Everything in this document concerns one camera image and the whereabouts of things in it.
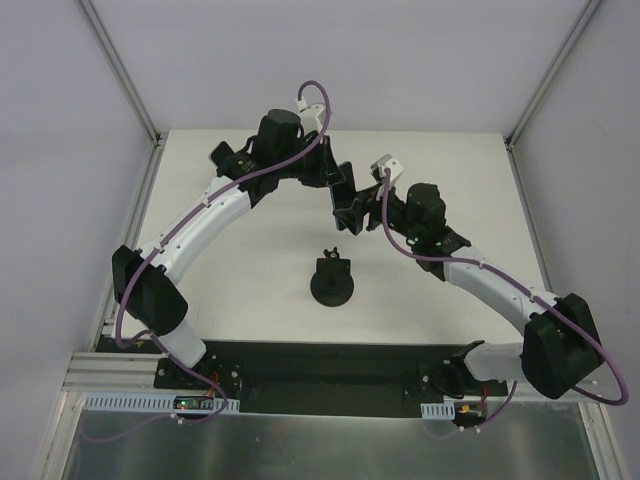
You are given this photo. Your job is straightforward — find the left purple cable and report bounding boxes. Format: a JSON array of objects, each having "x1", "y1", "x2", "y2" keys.
[{"x1": 79, "y1": 79, "x2": 334, "y2": 442}]

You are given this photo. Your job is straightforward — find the left white slotted cable duct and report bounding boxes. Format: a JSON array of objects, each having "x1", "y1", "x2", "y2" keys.
[{"x1": 84, "y1": 392, "x2": 240, "y2": 415}]

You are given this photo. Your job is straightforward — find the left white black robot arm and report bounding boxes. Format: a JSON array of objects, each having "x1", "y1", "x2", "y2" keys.
[{"x1": 112, "y1": 101, "x2": 344, "y2": 389}]

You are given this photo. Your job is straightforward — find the right aluminium frame post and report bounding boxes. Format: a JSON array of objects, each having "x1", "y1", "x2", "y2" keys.
[{"x1": 504, "y1": 0, "x2": 606, "y2": 149}]

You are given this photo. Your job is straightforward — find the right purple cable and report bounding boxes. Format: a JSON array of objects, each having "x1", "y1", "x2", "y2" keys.
[{"x1": 379, "y1": 167, "x2": 630, "y2": 435}]

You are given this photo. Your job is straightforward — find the left aluminium frame post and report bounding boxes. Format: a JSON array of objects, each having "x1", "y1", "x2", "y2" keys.
[{"x1": 77, "y1": 0, "x2": 166, "y2": 146}]

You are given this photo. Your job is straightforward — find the aluminium frame post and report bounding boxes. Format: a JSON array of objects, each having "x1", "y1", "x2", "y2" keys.
[
  {"x1": 504, "y1": 0, "x2": 606, "y2": 149},
  {"x1": 77, "y1": 0, "x2": 166, "y2": 146}
]

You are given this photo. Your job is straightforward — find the black round-base clamp phone stand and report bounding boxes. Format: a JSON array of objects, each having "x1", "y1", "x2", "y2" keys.
[{"x1": 310, "y1": 247, "x2": 354, "y2": 308}]

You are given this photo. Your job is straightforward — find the front aluminium rail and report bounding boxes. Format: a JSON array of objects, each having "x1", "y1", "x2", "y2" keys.
[{"x1": 62, "y1": 352, "x2": 610, "y2": 403}]

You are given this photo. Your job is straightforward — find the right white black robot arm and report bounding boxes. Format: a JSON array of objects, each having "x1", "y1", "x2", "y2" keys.
[{"x1": 331, "y1": 183, "x2": 603, "y2": 399}]

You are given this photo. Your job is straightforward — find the purple cable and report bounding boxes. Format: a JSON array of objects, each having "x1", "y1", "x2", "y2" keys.
[
  {"x1": 379, "y1": 167, "x2": 630, "y2": 435},
  {"x1": 79, "y1": 79, "x2": 334, "y2": 442}
]

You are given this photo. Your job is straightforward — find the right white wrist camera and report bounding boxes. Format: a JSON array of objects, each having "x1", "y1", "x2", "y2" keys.
[{"x1": 370, "y1": 154, "x2": 405, "y2": 188}]

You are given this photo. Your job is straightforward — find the right white slotted cable duct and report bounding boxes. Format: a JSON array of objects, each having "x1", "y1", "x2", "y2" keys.
[{"x1": 420, "y1": 400, "x2": 456, "y2": 421}]

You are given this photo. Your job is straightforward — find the black smartphone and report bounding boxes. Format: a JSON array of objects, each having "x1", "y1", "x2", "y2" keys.
[
  {"x1": 209, "y1": 141, "x2": 234, "y2": 167},
  {"x1": 330, "y1": 162, "x2": 356, "y2": 213}
]

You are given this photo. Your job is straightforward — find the white slotted cable duct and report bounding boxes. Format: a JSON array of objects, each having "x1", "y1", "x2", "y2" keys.
[
  {"x1": 420, "y1": 400, "x2": 456, "y2": 421},
  {"x1": 84, "y1": 392, "x2": 240, "y2": 415}
]

